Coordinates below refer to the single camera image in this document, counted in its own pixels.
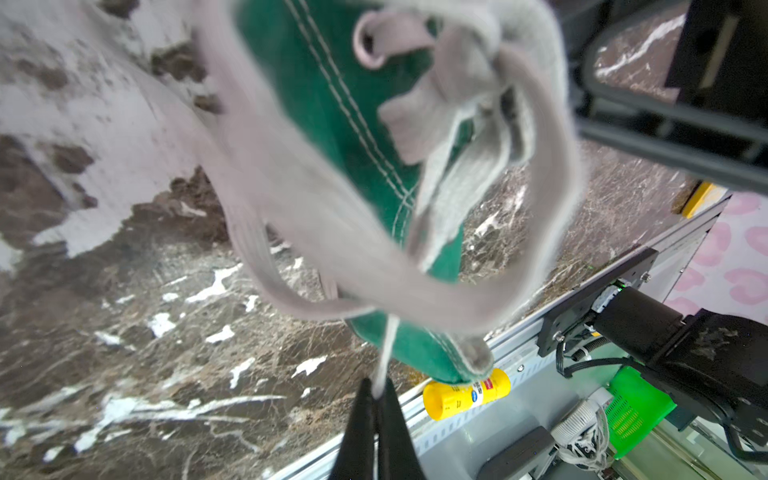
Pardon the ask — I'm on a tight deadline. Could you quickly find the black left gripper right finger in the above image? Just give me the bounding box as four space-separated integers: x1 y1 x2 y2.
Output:
376 379 426 480

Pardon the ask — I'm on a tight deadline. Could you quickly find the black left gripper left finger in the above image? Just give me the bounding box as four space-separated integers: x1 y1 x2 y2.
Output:
329 379 376 480

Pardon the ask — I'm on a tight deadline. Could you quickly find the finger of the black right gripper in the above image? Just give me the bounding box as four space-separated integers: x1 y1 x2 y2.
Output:
563 1 767 194

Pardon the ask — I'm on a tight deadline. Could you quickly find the white shoelace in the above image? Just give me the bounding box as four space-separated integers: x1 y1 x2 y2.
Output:
197 1 584 397

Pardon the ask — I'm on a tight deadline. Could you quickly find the green canvas sneaker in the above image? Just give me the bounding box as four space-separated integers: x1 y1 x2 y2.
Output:
235 1 494 385

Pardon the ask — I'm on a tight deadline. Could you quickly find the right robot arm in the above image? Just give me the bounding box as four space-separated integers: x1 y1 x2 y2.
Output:
537 1 767 464

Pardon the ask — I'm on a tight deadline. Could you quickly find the yellow marker tube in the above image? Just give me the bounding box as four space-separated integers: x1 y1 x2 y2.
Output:
422 369 511 421

